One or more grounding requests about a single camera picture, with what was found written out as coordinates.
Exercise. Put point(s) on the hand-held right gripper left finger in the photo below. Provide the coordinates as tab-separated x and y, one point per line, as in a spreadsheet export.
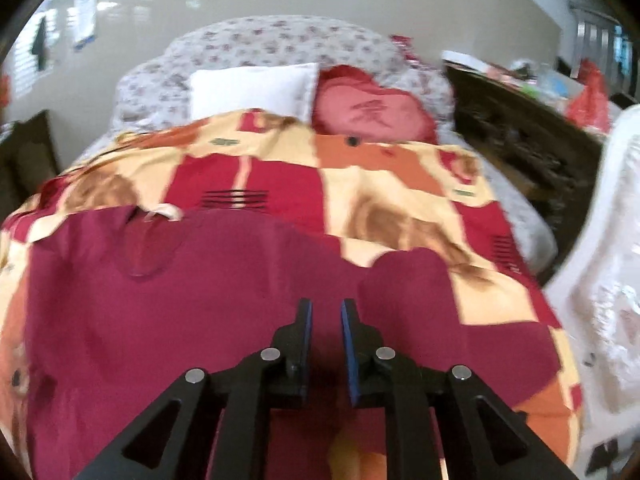
308	332

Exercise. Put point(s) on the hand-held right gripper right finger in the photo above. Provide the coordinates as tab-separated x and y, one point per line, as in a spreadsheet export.
347	345

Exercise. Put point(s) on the maroon shirt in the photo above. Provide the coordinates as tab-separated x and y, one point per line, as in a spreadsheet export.
200	300

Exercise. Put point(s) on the orange red printed blanket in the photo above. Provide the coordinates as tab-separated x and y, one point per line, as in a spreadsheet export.
360	157

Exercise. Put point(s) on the pale bed sheet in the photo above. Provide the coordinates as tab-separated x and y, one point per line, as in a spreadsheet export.
525	215

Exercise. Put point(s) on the red heart-shaped pillow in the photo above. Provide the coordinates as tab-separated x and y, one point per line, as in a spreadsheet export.
370	110

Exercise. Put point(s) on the white pillow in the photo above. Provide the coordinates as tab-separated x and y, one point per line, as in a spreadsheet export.
250	90

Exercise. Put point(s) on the dark carved wooden cabinet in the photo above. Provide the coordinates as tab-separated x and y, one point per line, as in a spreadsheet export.
525	145

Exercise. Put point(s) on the floral quilt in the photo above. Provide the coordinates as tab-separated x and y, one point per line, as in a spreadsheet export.
280	42

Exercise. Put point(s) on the red plastic bag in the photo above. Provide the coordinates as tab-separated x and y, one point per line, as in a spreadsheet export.
592	100

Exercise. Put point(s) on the window blind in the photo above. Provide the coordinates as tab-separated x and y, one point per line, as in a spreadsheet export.
25	60

